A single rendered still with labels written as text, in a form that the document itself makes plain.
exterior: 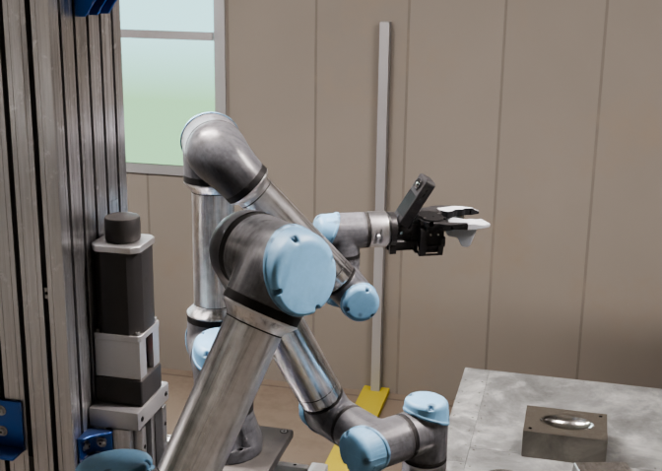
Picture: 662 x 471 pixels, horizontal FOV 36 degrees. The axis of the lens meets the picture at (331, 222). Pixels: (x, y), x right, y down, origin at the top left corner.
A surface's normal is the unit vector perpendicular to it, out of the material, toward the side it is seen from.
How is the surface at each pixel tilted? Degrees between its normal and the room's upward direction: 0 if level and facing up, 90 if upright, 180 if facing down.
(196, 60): 90
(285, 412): 0
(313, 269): 83
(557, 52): 90
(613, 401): 0
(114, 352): 90
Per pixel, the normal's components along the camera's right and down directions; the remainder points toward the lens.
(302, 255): 0.64, 0.10
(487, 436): 0.01, -0.97
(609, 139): -0.23, 0.26
